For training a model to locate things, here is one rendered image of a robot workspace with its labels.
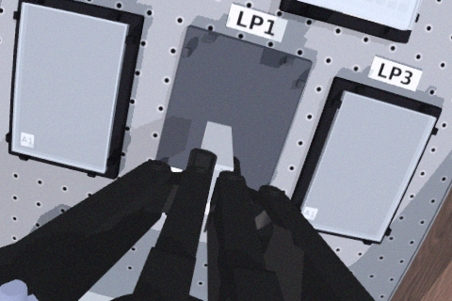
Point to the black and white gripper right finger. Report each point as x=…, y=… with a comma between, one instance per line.
x=242, y=265

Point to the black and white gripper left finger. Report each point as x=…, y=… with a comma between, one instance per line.
x=64, y=258

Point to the grey base plate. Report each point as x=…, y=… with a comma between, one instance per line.
x=33, y=193

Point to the pale grey plate lid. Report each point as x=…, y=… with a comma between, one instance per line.
x=367, y=161

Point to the white operator button panel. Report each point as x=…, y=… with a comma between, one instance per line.
x=117, y=283

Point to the pale grey rectangular lid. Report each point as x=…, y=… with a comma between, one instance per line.
x=67, y=79

